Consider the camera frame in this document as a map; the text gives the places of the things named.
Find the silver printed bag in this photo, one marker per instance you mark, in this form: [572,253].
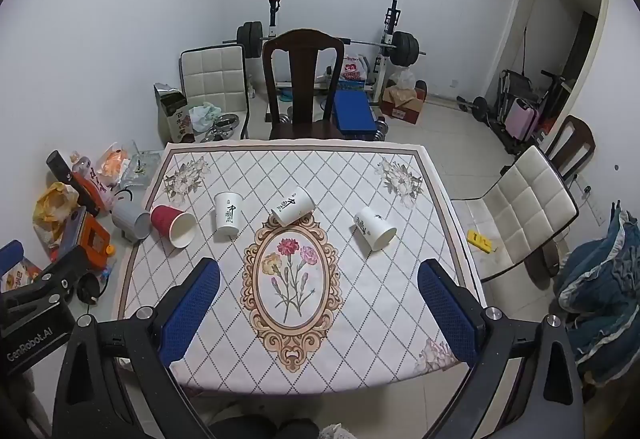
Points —
[171,116]

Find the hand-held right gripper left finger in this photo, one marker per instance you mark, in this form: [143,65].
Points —
[192,309]

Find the white barbell rack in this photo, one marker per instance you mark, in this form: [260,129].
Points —
[387,54]

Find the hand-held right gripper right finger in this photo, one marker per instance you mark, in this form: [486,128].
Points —
[447,314]

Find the white padded chair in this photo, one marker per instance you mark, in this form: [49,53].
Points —
[215,79]
[525,214]

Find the door frame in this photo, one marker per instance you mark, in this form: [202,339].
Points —
[520,19]

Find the white printed paper cup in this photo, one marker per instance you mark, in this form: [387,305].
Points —
[227,214]
[375,228]
[292,206]

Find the small black barbell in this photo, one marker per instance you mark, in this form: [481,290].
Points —
[475,107]

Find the black barbell with plates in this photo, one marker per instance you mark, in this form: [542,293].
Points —
[405,49]

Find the cardboard box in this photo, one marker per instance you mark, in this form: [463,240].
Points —
[404,105]

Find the floral printed tablecloth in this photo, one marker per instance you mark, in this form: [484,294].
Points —
[350,299]

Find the clear plastic container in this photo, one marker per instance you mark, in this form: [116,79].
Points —
[137,167]

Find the blue denim cloth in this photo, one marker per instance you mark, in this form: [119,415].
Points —
[605,289]

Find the orange box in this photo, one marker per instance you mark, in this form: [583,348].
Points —
[96,239]

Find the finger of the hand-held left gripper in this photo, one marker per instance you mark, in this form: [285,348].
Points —
[11,255]
[60,269]

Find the red paper cup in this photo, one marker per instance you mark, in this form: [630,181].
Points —
[172,225]

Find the folded black cart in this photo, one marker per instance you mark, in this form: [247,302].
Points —
[515,86]

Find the blue bench pad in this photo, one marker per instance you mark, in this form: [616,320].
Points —
[353,111]

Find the pink suitcase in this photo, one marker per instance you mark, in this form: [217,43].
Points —
[522,119]

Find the black headphones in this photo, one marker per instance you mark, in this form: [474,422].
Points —
[90,290]

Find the pale green plastic bag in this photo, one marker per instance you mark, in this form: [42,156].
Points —
[204,116]

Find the yellow small box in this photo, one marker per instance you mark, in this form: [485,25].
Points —
[480,241]

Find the dark wooden chair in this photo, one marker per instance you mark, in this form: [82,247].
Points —
[572,141]
[300,84]

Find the grey bucket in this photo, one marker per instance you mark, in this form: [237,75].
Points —
[131,219]

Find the metal pots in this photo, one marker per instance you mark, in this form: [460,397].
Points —
[225,125]

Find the orange snack packet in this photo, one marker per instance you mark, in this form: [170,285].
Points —
[19,278]

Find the yellow plastic bag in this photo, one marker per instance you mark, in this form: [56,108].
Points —
[52,211]

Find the red and white plastic bag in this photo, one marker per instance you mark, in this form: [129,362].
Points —
[352,69]

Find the orange plastic bag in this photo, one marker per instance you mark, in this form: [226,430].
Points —
[112,163]

